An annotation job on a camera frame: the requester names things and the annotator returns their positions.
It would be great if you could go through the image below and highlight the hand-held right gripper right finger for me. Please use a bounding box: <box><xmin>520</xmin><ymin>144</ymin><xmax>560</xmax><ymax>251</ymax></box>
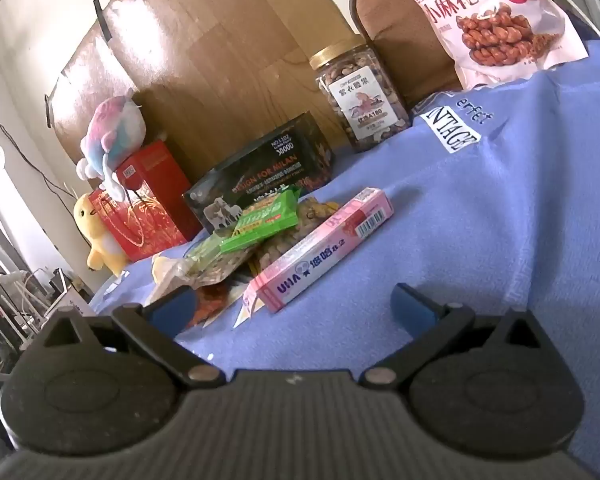
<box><xmin>361</xmin><ymin>284</ymin><xmax>548</xmax><ymax>390</ymax></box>

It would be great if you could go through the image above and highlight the black sheep-print box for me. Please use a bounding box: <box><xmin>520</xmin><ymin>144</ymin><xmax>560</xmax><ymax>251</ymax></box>
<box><xmin>182</xmin><ymin>112</ymin><xmax>336</xmax><ymax>233</ymax></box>

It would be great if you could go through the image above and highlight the black wall cable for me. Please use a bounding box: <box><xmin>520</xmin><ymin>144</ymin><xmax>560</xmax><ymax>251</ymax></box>
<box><xmin>0</xmin><ymin>104</ymin><xmax>83</xmax><ymax>203</ymax></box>

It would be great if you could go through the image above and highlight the blue printed cloth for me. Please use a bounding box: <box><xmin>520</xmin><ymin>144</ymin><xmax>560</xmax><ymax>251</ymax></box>
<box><xmin>87</xmin><ymin>40</ymin><xmax>600</xmax><ymax>480</ymax></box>

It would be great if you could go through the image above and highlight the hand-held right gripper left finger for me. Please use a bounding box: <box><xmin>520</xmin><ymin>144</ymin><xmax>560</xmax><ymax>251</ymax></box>
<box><xmin>36</xmin><ymin>285</ymin><xmax>227</xmax><ymax>390</ymax></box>

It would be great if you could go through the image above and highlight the clear jar of nuts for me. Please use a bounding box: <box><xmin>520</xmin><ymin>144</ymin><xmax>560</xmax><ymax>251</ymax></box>
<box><xmin>309</xmin><ymin>35</ymin><xmax>412</xmax><ymax>153</ymax></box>

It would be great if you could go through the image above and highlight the red gift bag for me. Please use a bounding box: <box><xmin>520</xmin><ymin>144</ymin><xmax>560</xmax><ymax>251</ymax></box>
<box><xmin>87</xmin><ymin>140</ymin><xmax>201</xmax><ymax>262</ymax></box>

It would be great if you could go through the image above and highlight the yellow plush toy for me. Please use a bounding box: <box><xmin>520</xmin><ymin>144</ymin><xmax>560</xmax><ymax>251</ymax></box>
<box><xmin>72</xmin><ymin>192</ymin><xmax>131</xmax><ymax>277</ymax></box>

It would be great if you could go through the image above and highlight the orange snack packet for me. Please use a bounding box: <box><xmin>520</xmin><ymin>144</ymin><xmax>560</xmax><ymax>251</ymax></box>
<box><xmin>190</xmin><ymin>280</ymin><xmax>252</xmax><ymax>332</ymax></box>

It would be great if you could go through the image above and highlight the pastel plush toy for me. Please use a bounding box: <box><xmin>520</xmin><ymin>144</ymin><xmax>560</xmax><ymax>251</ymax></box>
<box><xmin>76</xmin><ymin>87</ymin><xmax>147</xmax><ymax>201</ymax></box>

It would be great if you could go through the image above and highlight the green snack packet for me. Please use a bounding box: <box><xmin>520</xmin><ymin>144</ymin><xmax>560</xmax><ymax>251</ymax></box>
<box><xmin>220</xmin><ymin>185</ymin><xmax>301</xmax><ymax>255</ymax></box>

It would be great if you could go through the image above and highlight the clear packet of pale snacks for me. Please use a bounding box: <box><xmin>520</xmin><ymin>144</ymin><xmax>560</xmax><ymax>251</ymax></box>
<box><xmin>152</xmin><ymin>232</ymin><xmax>261</xmax><ymax>302</ymax></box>

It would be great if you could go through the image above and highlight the clear packet of nuts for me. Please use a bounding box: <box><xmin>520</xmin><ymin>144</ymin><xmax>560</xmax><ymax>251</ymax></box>
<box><xmin>252</xmin><ymin>197</ymin><xmax>342</xmax><ymax>276</ymax></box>

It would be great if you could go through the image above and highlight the pink bag of twisted snacks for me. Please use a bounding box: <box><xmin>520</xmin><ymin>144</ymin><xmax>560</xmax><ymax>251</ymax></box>
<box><xmin>378</xmin><ymin>0</ymin><xmax>590</xmax><ymax>92</ymax></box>

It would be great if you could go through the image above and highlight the long pink snack box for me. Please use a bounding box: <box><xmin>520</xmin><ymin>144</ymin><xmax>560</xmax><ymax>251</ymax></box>
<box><xmin>244</xmin><ymin>187</ymin><xmax>395</xmax><ymax>313</ymax></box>

